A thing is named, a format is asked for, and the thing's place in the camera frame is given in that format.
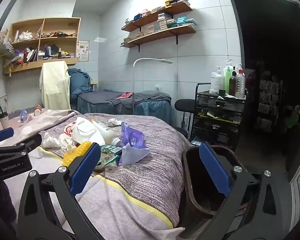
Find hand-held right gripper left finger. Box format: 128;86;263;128
17;142;108;240

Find row of small boxes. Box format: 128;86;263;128
125;0;191;27

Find black stool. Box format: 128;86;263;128
174;99;197;137

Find rack of hanging packets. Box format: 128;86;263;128
257;79;283;131

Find white cloth bundle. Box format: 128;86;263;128
18;30;33;41

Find brown pump bottle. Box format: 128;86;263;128
229;72;237;95

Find green and white carton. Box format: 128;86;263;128
96;154;121;168

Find yellow spiky ball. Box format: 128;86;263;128
62;141;93;167

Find large white tissue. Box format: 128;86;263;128
41;131;73;151

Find white floor lamp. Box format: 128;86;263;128
132;58;174;117

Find wooden wall shelf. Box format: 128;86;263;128
121;4;193;32
120;25;198;53

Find white plastic bottle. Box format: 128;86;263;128
90;119;122;147

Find wooden wall cabinet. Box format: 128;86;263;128
2;17;81;76

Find purple plastic packet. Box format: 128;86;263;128
117;121;152;166

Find dark brown trash bin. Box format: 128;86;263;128
181;144;255;228

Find black trolley cart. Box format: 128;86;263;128
193;82;247;146

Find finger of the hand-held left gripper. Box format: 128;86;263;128
0;133;42;161
0;127;15;147

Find wooden wall shelves with boxes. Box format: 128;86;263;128
123;12;198;43

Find white tumbler with black lid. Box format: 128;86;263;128
0;112;10;133

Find bed with striped purple cover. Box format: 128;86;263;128
5;110;193;240

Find green bottle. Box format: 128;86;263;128
224;67;233;93

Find pink blanket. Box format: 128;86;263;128
0;109;83;148

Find dark green box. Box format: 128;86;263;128
100;144;123;155

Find person's left forearm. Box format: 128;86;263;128
0;179;17;230

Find white and red plastic bag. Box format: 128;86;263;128
60;117;103;151

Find stack of small flat boxes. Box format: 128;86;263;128
37;51;75;61

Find wall sticker sheet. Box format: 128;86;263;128
0;96;8;120

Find blue cloth pile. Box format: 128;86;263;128
68;68;94;98

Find grey blanket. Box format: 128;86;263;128
79;89;172;107

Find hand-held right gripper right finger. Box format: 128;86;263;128
199;142;283;240

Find potted flowers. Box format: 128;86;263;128
284;104;300;128

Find cream towel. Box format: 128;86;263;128
39;61;72;110

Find large white pump bottle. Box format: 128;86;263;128
214;66;226;93

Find wall poster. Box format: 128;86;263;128
77;39;90;62

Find massage bed with blue cover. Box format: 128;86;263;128
77;89;173;125

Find dark folded clothes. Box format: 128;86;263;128
43;44;61;56

